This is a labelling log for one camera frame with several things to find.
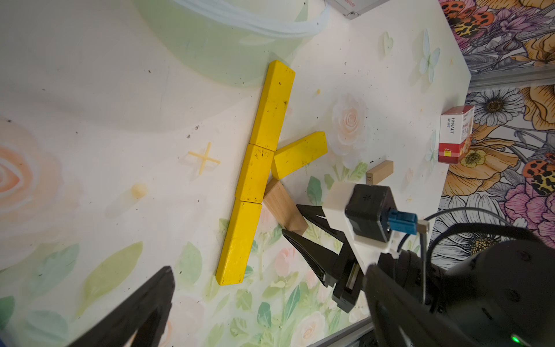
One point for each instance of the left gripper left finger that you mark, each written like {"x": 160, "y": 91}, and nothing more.
{"x": 141, "y": 318}

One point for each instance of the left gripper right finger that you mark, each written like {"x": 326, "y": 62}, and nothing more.
{"x": 396, "y": 315}

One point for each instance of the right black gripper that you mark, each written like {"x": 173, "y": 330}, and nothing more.
{"x": 341, "y": 271}

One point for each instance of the yellow long block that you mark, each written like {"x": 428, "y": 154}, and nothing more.
{"x": 296, "y": 155}
{"x": 273, "y": 105}

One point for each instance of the yellow short block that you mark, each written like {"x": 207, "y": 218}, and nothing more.
{"x": 255, "y": 172}
{"x": 239, "y": 237}

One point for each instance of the wooden block top edge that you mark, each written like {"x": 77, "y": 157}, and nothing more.
{"x": 380, "y": 172}

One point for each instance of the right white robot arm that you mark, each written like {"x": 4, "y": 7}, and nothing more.
{"x": 501, "y": 296}

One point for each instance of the red white snack box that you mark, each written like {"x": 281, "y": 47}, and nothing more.
{"x": 456, "y": 126}

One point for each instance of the silver metal case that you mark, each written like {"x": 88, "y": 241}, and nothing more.
{"x": 351, "y": 9}

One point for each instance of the aluminium front rail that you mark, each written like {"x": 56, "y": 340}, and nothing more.
{"x": 350, "y": 336}

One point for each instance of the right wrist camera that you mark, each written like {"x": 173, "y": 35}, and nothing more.
{"x": 370, "y": 220}

